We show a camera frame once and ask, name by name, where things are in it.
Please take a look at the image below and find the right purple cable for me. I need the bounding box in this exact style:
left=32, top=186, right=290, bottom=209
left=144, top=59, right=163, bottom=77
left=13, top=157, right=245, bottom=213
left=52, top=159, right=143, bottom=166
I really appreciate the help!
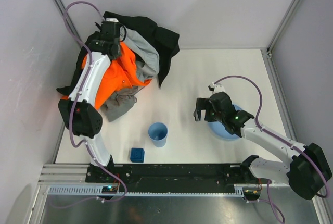
left=213, top=75, right=329, bottom=224

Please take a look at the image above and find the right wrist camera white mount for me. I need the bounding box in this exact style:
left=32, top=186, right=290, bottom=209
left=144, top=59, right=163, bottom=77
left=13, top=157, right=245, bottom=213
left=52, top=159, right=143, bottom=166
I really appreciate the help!
left=208, top=83, right=226, bottom=94

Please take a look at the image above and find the blue plastic cup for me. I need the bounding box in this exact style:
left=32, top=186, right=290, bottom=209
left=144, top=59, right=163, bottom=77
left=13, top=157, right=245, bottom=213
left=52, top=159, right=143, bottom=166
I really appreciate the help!
left=148, top=122, right=168, bottom=147

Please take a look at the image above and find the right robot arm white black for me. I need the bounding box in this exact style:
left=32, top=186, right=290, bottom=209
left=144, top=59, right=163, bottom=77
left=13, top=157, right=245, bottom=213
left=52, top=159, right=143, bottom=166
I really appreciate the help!
left=193, top=92, right=332, bottom=200

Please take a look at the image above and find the left aluminium frame post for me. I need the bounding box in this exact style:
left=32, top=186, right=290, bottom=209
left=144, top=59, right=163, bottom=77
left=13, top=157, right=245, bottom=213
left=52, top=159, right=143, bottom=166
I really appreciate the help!
left=39, top=0, right=86, bottom=53

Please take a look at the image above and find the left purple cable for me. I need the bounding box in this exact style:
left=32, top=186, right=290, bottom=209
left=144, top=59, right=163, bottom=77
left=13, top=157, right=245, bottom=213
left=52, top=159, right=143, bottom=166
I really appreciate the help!
left=49, top=1, right=128, bottom=209

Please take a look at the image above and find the purple cable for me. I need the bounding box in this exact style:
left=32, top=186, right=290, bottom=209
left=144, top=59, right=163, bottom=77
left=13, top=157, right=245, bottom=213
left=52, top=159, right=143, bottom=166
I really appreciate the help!
left=213, top=75, right=329, bottom=224
left=49, top=1, right=128, bottom=209

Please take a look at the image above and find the aluminium frame post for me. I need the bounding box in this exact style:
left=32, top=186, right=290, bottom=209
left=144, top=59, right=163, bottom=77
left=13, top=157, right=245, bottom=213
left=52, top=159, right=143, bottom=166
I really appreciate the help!
left=266, top=0, right=302, bottom=57
left=39, top=0, right=86, bottom=53

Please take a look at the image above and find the light grey cloth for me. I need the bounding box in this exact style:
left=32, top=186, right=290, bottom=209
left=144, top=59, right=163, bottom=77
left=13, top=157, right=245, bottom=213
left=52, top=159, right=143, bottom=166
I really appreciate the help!
left=120, top=27, right=160, bottom=82

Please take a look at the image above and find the dark grey cloth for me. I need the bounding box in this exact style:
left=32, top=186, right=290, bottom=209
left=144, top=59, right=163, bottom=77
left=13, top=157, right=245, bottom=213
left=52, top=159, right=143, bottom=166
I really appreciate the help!
left=103, top=86, right=138, bottom=122

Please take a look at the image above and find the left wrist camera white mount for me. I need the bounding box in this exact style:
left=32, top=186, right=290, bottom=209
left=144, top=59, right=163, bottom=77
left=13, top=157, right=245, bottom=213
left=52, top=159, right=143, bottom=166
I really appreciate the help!
left=105, top=18, right=119, bottom=23

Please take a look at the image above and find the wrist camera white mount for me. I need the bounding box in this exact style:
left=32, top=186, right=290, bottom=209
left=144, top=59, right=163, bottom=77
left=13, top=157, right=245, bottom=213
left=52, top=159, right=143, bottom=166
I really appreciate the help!
left=208, top=83, right=226, bottom=94
left=105, top=18, right=119, bottom=23

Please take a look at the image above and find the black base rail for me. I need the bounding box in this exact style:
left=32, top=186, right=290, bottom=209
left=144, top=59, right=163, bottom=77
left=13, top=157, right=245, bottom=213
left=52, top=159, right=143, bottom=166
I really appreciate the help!
left=85, top=163, right=261, bottom=193

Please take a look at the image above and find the white slotted cable duct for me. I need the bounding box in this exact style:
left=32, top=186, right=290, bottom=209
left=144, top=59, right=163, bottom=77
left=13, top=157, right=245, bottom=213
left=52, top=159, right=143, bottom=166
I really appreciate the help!
left=48, top=184, right=250, bottom=197

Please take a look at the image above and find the black cloth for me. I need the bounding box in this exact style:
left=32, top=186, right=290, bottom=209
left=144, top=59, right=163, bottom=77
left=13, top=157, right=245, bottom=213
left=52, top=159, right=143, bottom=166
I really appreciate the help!
left=56, top=11, right=180, bottom=96

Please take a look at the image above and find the blue cube block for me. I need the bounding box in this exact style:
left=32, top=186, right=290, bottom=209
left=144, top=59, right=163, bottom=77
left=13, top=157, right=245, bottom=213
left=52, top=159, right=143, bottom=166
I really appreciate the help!
left=130, top=147, right=145, bottom=163

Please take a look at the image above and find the orange cloth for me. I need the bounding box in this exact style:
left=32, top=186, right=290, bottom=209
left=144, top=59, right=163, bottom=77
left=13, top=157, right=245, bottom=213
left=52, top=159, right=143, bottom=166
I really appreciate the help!
left=61, top=44, right=153, bottom=111

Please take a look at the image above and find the blue plastic bowl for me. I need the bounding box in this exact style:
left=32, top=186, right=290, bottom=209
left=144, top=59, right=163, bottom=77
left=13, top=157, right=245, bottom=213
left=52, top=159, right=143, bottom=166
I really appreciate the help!
left=208, top=104, right=242, bottom=141

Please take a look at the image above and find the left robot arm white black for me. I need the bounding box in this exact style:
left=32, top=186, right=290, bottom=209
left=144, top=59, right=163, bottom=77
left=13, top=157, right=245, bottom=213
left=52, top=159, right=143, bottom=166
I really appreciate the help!
left=58, top=18, right=121, bottom=167

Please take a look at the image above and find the right aluminium frame post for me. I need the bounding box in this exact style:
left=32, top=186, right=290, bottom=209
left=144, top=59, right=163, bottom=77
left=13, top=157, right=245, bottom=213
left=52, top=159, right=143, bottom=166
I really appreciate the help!
left=266, top=0, right=302, bottom=57

